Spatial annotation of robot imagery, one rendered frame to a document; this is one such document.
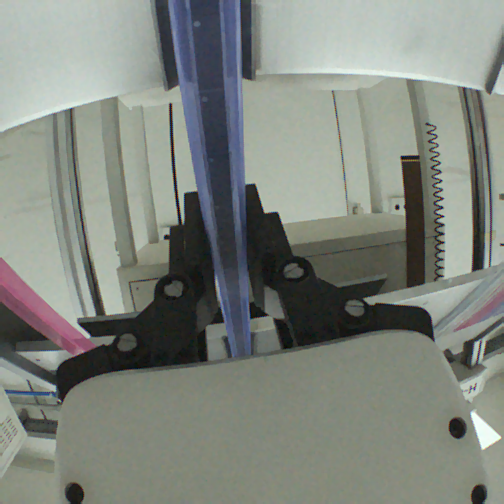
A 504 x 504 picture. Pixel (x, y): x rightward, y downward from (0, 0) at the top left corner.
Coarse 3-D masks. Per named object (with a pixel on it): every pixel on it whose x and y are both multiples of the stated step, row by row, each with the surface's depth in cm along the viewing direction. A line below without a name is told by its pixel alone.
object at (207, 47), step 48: (192, 0) 5; (192, 48) 6; (240, 48) 6; (192, 96) 7; (240, 96) 7; (192, 144) 8; (240, 144) 8; (240, 192) 9; (240, 240) 11; (240, 288) 14; (240, 336) 19
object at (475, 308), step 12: (492, 276) 23; (480, 288) 25; (492, 288) 24; (468, 300) 27; (480, 300) 26; (492, 300) 28; (456, 312) 29; (468, 312) 29; (480, 312) 31; (492, 312) 33; (444, 324) 32; (456, 324) 32; (468, 324) 34
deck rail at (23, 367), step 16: (0, 304) 20; (0, 320) 20; (16, 320) 22; (0, 336) 19; (16, 336) 22; (32, 336) 24; (0, 352) 19; (16, 368) 21; (32, 368) 23; (48, 384) 25
